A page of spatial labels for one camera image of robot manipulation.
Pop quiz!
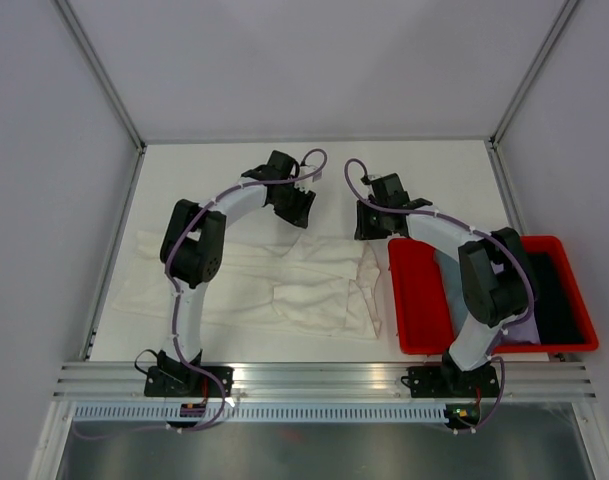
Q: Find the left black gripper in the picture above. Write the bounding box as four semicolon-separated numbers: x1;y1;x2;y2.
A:
271;182;316;231

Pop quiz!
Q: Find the white t shirt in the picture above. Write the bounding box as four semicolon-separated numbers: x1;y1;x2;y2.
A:
108;228;385;342

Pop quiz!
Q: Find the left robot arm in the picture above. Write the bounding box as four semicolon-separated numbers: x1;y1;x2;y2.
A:
160;148;328;396

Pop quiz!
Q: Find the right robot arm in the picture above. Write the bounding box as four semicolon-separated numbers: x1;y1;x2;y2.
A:
347;173;537;395

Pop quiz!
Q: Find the grey-blue rolled t shirt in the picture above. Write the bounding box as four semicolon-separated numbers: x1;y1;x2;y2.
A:
434;251;468;336

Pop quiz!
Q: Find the red plastic bin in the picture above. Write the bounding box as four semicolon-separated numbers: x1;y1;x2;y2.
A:
388;236;599;355

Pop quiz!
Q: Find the lilac rolled t shirt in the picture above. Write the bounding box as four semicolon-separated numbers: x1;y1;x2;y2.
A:
499;319;540;346

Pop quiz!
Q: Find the black rolled t shirt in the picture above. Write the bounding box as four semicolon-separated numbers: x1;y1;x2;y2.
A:
528;253;585;345

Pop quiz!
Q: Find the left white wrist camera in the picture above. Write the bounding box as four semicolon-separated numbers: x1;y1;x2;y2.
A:
295;164;322;192

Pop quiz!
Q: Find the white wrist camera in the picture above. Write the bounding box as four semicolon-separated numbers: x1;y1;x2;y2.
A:
295;164;322;192
361;174;382;185

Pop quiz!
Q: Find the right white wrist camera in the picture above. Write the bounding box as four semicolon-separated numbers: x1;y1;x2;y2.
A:
361;174;382;185

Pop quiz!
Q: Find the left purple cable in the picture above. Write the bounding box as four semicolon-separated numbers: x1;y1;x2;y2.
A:
73;148;329;441

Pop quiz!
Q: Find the purple cable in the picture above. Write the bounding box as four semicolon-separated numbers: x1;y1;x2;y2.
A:
344;158;538;435
73;148;329;441

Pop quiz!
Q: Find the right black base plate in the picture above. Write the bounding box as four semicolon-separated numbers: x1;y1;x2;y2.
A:
401;364;500;399

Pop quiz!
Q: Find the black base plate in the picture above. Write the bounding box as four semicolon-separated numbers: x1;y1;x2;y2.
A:
133;349;234;398
401;364;500;399

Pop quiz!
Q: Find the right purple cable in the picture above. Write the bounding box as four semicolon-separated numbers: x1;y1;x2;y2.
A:
344;158;538;435

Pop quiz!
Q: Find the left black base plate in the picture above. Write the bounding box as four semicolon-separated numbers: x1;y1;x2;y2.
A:
133;349;234;398

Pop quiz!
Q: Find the aluminium mounting rail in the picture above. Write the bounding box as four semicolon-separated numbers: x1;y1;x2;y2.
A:
52;361;596;402

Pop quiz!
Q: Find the left aluminium frame post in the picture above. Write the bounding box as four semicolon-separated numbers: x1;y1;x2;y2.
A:
52;0;146;153

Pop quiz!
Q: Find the aluminium frame post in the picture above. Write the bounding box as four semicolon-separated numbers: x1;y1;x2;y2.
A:
488;0;582;150
52;0;146;153

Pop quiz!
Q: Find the right aluminium frame post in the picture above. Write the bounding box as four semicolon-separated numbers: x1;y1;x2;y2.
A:
488;0;582;150

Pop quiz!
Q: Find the white slotted cable duct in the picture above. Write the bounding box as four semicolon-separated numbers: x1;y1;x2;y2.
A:
74;402;446;423

